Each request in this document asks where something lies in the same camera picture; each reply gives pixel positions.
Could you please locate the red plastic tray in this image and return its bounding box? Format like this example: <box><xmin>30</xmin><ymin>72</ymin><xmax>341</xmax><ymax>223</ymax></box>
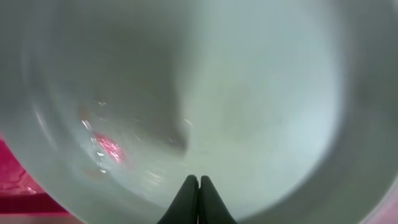
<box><xmin>1</xmin><ymin>140</ymin><xmax>68</xmax><ymax>216</ymax></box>

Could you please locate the pale blue plate bottom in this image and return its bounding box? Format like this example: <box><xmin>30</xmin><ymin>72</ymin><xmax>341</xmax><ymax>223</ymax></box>
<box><xmin>1</xmin><ymin>0</ymin><xmax>397</xmax><ymax>223</ymax></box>

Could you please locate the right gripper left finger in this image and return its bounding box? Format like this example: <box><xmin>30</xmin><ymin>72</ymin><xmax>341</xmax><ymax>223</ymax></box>
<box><xmin>158</xmin><ymin>175</ymin><xmax>199</xmax><ymax>224</ymax></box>

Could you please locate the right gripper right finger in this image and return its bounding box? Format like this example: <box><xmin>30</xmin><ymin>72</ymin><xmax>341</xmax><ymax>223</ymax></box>
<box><xmin>198</xmin><ymin>175</ymin><xmax>237</xmax><ymax>224</ymax></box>

